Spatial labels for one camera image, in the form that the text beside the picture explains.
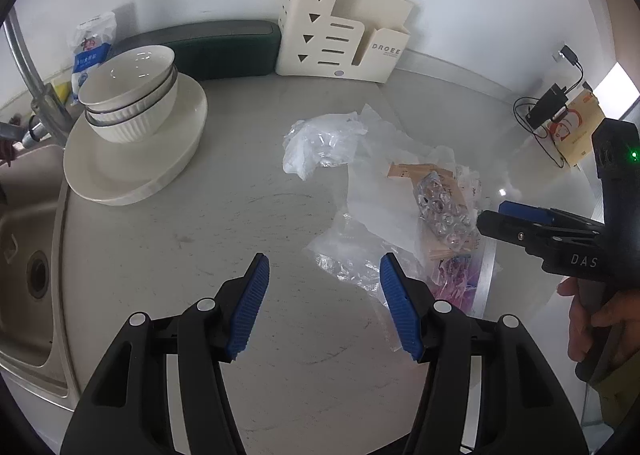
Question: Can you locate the clear plastic bag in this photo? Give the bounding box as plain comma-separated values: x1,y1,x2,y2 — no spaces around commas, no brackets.
301,102,490,321

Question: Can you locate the pink apple chips pouch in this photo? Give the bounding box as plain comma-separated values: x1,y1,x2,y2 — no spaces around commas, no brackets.
387,163,457,260

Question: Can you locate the small clear plastic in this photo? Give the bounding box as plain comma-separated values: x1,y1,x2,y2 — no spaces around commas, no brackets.
282,111,368,181

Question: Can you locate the silver pill blister pack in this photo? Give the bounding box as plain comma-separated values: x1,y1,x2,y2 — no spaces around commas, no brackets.
414,170,478,253

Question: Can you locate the red white snack wrapper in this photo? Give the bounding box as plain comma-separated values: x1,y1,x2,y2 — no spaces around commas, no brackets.
430,255,480,315

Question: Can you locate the steel kitchen faucet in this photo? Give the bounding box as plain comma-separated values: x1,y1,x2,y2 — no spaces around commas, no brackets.
3,7,74,148

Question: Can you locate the person's right hand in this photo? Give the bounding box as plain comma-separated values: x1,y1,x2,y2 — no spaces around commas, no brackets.
556,277,640,366

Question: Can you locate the black power bank device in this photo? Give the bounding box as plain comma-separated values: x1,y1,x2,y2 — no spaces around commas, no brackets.
525,83,568,131

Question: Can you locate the large white plate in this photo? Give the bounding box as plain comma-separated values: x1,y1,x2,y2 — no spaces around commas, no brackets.
63,74,208,206

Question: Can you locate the lower white ribbed bowl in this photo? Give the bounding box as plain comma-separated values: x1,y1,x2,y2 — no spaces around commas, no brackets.
85,67,179,144

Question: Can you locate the white ribbed bowl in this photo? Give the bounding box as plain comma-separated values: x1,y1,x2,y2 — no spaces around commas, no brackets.
78,45,175,112
85,67,179,144

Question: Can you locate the stainless steel sink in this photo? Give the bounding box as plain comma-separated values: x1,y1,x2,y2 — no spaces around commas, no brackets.
1,144,79,412

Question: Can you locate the cream utensil organizer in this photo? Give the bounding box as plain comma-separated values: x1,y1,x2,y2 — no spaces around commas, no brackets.
276,0,414,83

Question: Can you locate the dark green drying mat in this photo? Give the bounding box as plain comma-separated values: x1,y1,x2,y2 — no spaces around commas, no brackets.
110,20,281,81

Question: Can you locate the upper white ribbed bowl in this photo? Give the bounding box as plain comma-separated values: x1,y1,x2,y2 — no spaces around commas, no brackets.
78,45,175,112

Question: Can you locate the brown dish rag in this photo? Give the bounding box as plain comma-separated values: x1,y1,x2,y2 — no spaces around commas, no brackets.
0,122,22,166

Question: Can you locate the blue white salt bag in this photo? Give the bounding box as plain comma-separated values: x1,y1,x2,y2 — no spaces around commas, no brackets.
70,12,117,102

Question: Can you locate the black charging cable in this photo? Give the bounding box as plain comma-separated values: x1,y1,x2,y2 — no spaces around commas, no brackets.
512,59,586,170

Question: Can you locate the black wall charger plug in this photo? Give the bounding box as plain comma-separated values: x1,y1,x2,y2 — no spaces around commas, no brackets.
559,45,579,67

